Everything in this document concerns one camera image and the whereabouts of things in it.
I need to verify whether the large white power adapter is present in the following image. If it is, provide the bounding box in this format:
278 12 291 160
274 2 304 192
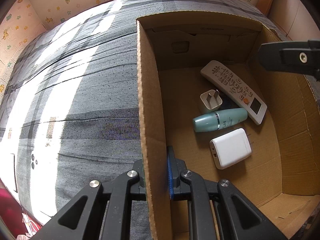
209 128 252 170

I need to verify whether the white remote control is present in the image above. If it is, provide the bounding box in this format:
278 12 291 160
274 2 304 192
200 60 267 125

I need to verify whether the small white plug charger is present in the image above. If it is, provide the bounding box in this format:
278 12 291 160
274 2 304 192
199 89 222 114

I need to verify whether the brown cardboard box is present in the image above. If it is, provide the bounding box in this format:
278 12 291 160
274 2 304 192
137 11 319 239

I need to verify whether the beige cabinet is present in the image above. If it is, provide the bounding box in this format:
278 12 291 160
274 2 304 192
268 0 319 41

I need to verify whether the teal cosmetic bottle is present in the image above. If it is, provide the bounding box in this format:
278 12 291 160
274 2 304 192
193 108 248 133

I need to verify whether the grey plaid bed sheet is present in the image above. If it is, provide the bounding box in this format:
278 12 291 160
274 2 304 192
1 0 283 239

